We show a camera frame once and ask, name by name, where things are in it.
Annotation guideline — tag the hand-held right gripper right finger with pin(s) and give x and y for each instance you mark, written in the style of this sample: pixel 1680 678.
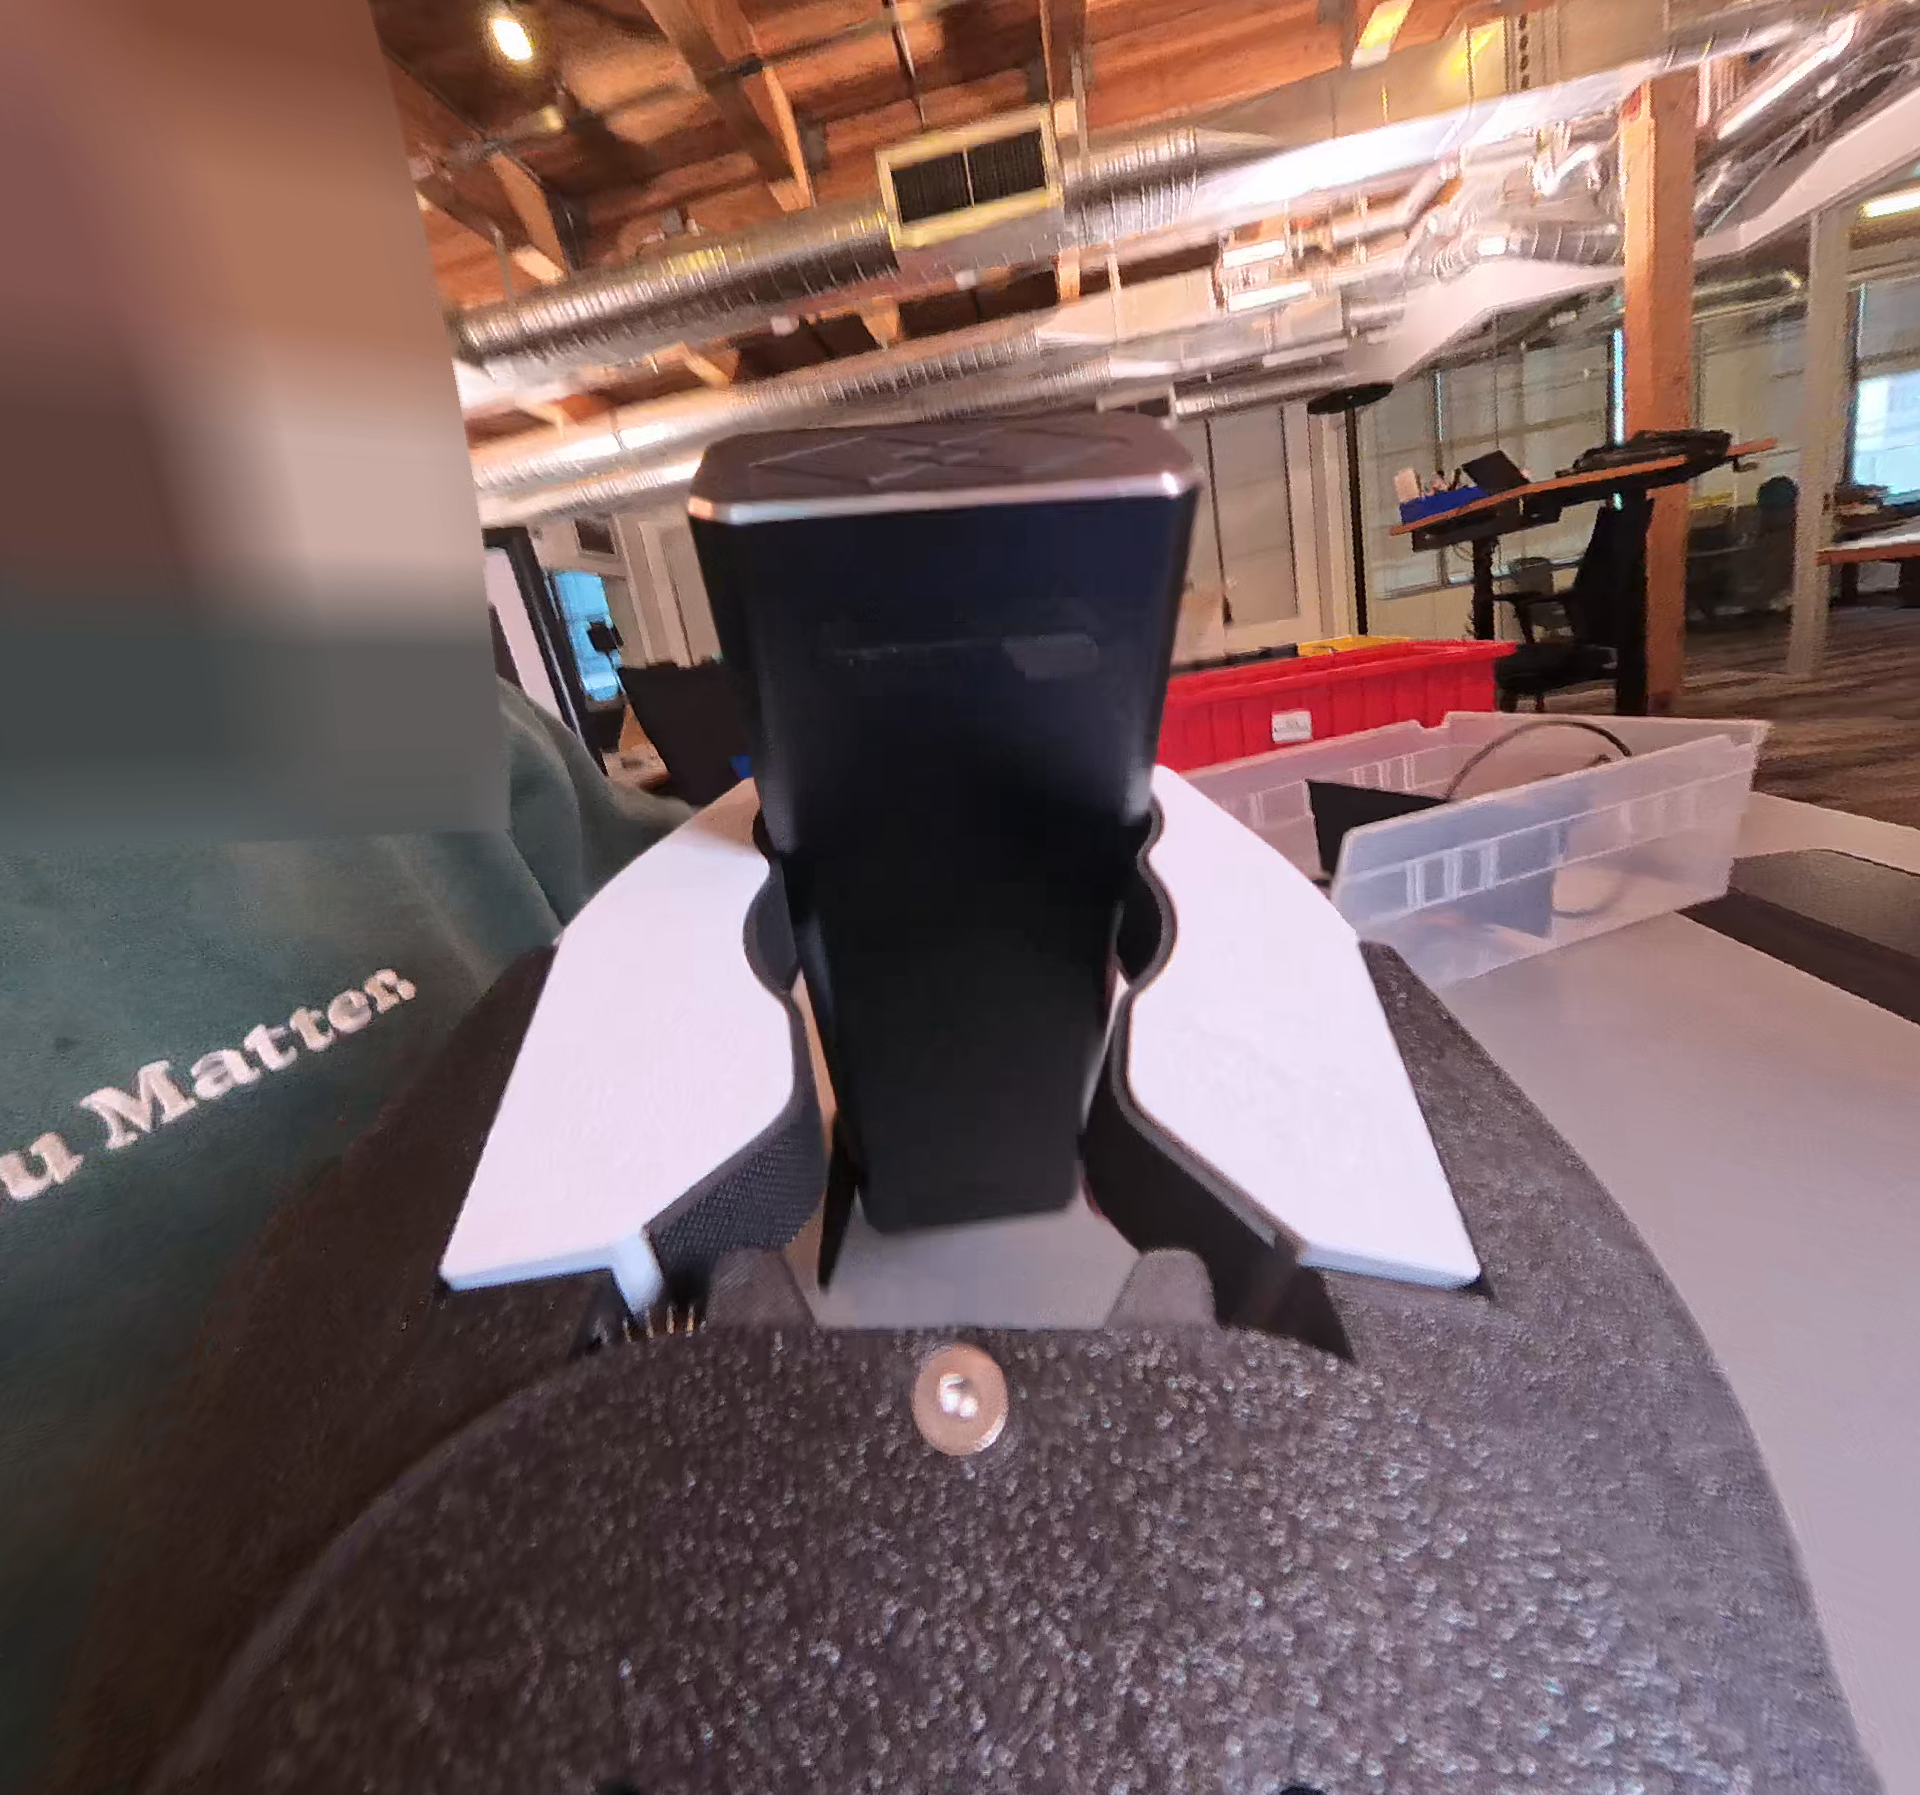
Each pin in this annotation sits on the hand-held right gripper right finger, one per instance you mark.
pixel 1292 1079

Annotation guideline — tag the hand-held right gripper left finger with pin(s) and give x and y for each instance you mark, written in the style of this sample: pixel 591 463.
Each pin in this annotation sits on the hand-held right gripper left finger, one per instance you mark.
pixel 634 1079

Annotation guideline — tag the clear plastic bin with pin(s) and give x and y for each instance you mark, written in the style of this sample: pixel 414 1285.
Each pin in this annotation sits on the clear plastic bin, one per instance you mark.
pixel 1546 848

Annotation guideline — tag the black multi-port usb hub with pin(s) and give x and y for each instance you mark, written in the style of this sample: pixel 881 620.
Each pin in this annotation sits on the black multi-port usb hub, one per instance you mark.
pixel 945 848

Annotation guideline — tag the black flat box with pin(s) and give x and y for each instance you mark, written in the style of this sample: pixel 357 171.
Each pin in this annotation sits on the black flat box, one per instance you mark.
pixel 1371 813

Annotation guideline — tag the black folded panels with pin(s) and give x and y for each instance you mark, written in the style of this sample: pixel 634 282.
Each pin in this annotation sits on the black folded panels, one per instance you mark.
pixel 681 730

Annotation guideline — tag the red storage bin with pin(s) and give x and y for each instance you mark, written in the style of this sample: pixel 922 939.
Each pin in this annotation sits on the red storage bin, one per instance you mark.
pixel 1352 709

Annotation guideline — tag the yellow bin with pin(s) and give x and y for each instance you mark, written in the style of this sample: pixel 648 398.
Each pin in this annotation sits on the yellow bin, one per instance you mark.
pixel 1352 647

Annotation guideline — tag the black office chair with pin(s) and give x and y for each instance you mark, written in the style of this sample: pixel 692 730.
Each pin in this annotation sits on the black office chair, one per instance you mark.
pixel 1596 582

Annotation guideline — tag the wooden top standing desk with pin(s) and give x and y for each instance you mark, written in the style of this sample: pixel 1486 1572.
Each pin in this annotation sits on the wooden top standing desk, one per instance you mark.
pixel 1574 481

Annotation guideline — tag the black floor lamp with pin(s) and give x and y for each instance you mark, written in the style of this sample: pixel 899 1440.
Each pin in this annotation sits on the black floor lamp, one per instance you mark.
pixel 1352 394

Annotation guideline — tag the silver ceiling ducts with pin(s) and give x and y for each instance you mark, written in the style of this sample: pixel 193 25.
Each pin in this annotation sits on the silver ceiling ducts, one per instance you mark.
pixel 673 282

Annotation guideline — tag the ceiling air vent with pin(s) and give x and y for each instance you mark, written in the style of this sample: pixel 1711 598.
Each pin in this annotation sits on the ceiling air vent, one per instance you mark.
pixel 966 176

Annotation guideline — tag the ceiling spot light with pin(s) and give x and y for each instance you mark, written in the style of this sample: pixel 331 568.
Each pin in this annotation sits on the ceiling spot light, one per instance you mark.
pixel 512 34

